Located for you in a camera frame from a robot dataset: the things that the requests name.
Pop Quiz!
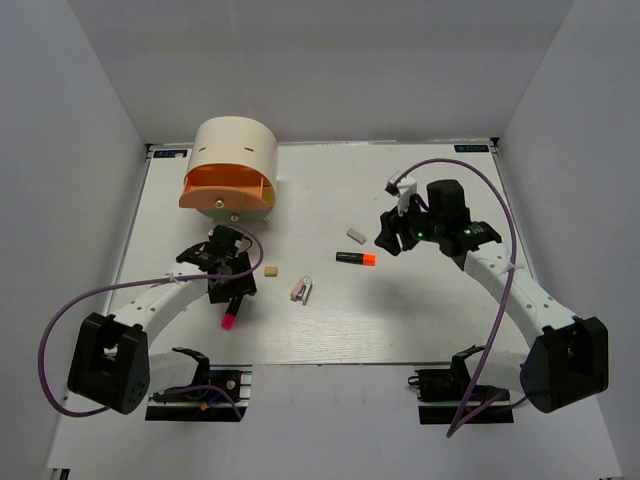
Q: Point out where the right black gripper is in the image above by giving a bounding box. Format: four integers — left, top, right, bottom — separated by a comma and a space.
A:
375, 192, 445, 256

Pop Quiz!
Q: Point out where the pink cap black highlighter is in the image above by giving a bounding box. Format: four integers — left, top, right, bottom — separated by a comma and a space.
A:
221, 296, 243, 330

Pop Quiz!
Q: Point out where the orange cap black highlighter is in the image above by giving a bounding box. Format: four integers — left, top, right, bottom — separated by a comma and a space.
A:
335, 252, 376, 267

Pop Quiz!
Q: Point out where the orange organizer drawer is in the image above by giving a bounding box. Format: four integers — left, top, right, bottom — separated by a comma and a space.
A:
179, 164, 276, 210

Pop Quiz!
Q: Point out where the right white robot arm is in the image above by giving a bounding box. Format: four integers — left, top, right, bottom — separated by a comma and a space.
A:
375, 178, 609, 413

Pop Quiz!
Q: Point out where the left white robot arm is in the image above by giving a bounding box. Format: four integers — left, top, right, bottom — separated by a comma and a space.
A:
67, 225, 259, 414

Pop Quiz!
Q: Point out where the small beige eraser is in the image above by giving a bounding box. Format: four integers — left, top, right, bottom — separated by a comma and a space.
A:
264, 266, 278, 277

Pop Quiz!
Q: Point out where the grey white eraser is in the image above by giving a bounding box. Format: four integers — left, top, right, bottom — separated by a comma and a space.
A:
346, 228, 367, 245

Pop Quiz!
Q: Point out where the cream cylindrical desk organizer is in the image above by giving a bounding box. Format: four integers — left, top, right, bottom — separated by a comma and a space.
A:
179, 116, 278, 222

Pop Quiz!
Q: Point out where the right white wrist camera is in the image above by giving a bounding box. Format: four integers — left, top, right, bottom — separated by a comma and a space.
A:
385, 172, 417, 216

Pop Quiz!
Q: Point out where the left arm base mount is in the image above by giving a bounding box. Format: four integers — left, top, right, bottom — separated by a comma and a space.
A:
145, 365, 253, 423

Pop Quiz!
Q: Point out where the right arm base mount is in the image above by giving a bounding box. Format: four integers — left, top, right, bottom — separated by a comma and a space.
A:
407, 365, 514, 426

